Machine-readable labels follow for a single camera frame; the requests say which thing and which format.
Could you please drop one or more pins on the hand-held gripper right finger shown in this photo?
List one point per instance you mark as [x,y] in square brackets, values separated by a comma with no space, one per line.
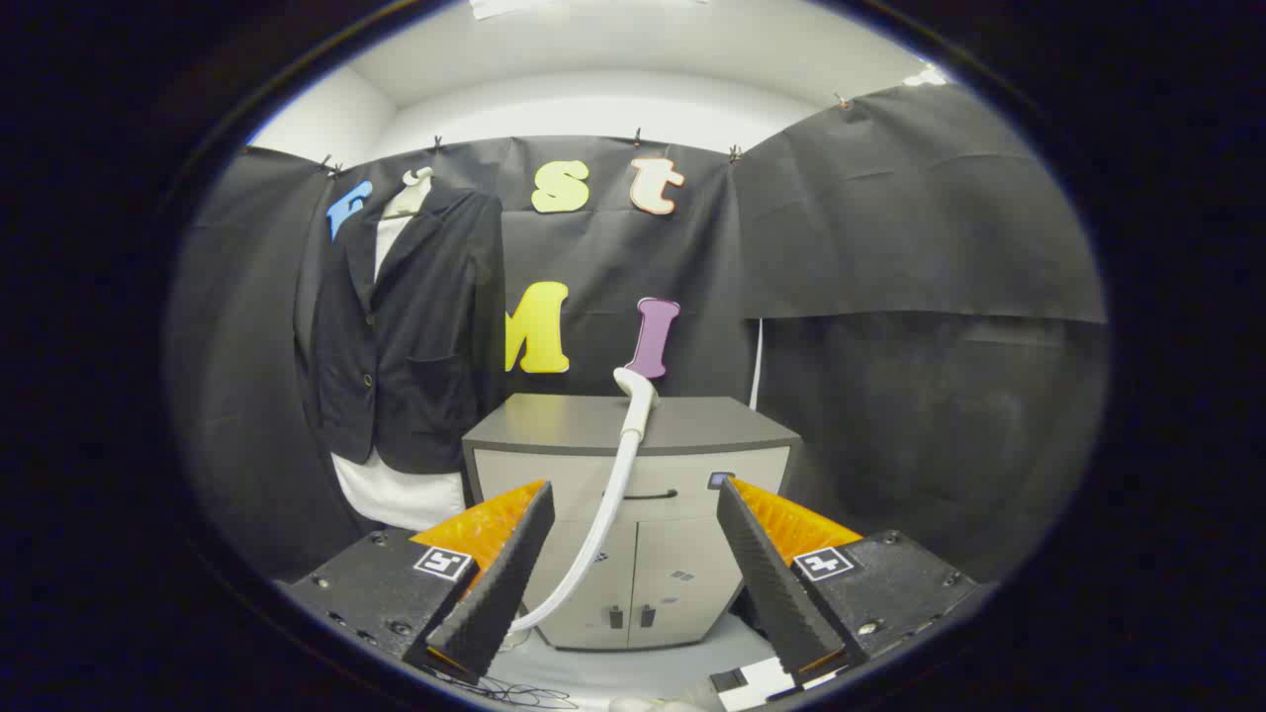
[771,583]

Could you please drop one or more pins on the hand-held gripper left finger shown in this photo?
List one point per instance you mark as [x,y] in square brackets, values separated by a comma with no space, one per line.
[504,583]

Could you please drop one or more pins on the white shirt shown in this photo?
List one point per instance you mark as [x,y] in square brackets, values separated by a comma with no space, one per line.
[396,494]

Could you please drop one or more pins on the white garment steamer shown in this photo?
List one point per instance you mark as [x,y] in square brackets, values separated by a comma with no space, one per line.
[638,400]

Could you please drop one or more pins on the black suit jacket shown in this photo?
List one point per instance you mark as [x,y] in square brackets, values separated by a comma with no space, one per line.
[415,336]

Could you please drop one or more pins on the white clothes hanger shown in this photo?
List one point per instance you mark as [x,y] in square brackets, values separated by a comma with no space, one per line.
[413,198]

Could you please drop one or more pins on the grey cabinet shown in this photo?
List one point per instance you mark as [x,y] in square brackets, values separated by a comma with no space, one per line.
[564,420]

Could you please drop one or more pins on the ceiling light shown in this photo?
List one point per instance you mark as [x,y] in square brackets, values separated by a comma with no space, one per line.
[504,8]
[927,76]

